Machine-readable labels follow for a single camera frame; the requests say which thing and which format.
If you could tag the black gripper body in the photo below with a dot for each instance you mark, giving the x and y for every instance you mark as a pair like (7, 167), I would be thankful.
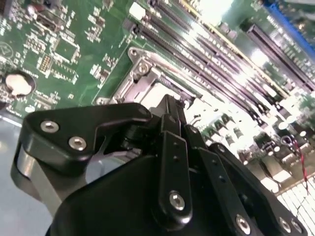
(110, 209)

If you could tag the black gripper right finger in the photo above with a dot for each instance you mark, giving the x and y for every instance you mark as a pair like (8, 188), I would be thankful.
(217, 172)

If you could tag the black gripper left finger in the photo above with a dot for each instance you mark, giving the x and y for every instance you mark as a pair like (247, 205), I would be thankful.
(61, 127)

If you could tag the metal socket cover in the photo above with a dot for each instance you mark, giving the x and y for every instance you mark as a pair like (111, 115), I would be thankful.
(134, 84)

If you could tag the silver CPU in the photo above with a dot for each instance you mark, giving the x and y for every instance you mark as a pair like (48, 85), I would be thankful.
(155, 94)

